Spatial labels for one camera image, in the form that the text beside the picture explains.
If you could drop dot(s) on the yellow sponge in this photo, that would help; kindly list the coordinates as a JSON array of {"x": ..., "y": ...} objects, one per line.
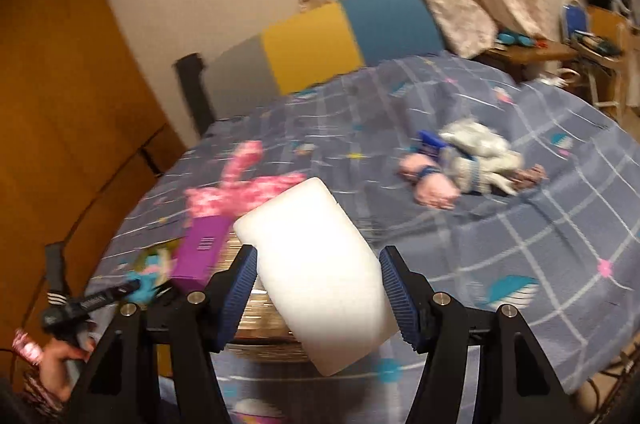
[{"x": 160, "y": 254}]

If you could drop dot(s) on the pink photo card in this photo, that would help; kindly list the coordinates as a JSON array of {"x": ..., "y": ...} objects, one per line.
[{"x": 27, "y": 346}]

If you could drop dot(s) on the blue plush toy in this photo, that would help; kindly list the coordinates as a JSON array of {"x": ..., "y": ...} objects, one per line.
[{"x": 150, "y": 281}]

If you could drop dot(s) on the black rolled mat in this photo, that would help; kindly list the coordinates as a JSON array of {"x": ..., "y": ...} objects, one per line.
[{"x": 192, "y": 94}]

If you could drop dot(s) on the plaid printed bedsheet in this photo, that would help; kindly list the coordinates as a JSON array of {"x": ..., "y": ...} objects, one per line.
[{"x": 500, "y": 244}]

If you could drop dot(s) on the grey yellow blue headboard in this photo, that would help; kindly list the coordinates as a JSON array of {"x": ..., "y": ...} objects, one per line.
[{"x": 325, "y": 44}]

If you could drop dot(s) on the purple cardboard box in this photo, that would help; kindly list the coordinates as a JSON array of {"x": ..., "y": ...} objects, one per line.
[{"x": 200, "y": 249}]

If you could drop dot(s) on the pink spotted plush rabbit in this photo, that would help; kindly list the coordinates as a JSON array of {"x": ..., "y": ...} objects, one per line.
[{"x": 240, "y": 194}]

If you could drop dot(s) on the teal toy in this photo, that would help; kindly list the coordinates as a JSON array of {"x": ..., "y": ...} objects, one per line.
[{"x": 512, "y": 39}]

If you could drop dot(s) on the person's left hand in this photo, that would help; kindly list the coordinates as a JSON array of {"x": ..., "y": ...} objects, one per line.
[{"x": 60, "y": 369}]

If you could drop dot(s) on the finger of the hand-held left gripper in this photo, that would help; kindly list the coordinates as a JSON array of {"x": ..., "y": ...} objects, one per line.
[
  {"x": 112, "y": 293},
  {"x": 56, "y": 269}
]

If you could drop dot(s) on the small blue packet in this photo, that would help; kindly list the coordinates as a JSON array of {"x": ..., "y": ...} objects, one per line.
[{"x": 431, "y": 141}]

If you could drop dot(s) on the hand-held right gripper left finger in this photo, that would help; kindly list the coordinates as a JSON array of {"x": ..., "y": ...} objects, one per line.
[{"x": 235, "y": 304}]

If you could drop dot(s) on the wooden desk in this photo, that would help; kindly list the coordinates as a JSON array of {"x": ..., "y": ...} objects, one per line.
[{"x": 610, "y": 64}]

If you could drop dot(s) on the wooden wardrobe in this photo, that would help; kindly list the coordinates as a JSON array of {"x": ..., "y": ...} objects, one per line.
[{"x": 60, "y": 104}]

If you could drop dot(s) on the white foam block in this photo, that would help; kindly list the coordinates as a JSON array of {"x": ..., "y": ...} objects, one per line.
[{"x": 315, "y": 274}]

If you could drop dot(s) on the dark red cloth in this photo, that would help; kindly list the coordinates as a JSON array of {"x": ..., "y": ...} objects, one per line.
[{"x": 531, "y": 174}]

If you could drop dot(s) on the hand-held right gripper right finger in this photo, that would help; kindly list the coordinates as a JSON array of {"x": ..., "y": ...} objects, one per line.
[{"x": 400, "y": 299}]

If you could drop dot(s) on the wooden side table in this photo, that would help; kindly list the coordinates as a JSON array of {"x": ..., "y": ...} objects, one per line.
[{"x": 525, "y": 56}]

